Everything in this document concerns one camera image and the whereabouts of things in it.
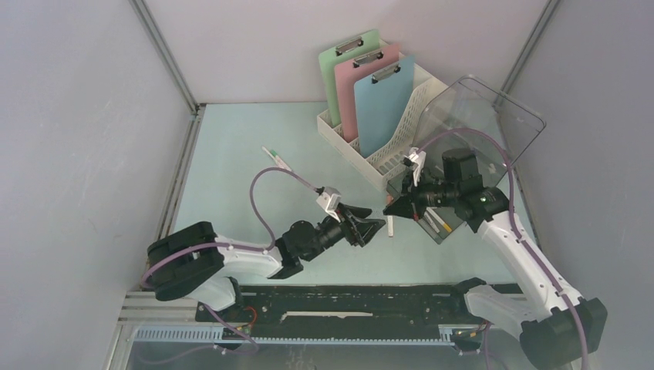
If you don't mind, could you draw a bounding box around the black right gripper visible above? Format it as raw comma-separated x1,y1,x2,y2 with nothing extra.
384,169,458,221

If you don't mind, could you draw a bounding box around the clear grey drawer box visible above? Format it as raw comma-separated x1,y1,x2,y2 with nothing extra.
389,76,546,244

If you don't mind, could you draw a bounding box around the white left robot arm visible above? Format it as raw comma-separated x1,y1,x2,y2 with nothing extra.
142,203,386,321

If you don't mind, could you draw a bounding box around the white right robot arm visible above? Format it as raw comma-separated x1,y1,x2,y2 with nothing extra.
383,147,608,369

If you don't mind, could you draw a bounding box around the light green cap marker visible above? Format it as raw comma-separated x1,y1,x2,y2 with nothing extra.
269,150,292,171

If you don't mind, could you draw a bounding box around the white marker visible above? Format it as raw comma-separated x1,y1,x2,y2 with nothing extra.
261,146,288,170

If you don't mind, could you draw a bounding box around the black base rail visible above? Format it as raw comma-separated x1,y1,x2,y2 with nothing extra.
193,284,484,339

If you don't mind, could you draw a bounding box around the white file organizer rack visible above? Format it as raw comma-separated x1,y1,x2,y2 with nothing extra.
317,63,447,191

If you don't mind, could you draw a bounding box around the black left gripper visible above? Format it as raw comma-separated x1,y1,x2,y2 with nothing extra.
302,202,385,262

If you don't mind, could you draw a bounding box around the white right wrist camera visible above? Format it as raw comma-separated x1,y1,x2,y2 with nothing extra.
403,147,426,187

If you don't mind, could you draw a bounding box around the green clipboard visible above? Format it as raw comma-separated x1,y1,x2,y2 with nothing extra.
318,29,379,127

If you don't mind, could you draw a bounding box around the pink clipboard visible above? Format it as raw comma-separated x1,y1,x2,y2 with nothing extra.
334,43,400,143

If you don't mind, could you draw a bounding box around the blue clipboard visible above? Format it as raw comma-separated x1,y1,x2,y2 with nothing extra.
354,55,415,158

